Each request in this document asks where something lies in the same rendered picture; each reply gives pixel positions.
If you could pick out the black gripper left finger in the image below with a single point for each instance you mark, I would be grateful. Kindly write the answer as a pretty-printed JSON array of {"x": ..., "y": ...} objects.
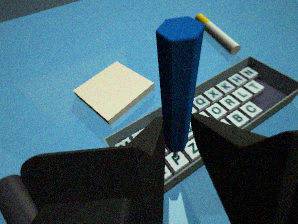
[{"x": 135, "y": 171}]

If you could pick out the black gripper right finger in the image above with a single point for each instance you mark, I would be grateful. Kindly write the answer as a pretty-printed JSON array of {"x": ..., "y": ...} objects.
[{"x": 255, "y": 176}]

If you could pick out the grey keyboard with white keys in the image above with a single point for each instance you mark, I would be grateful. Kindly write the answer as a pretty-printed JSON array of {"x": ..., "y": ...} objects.
[{"x": 243, "y": 95}]

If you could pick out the white cylinder with yellow cap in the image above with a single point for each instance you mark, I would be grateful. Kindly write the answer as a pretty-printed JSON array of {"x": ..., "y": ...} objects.
[{"x": 229, "y": 45}]

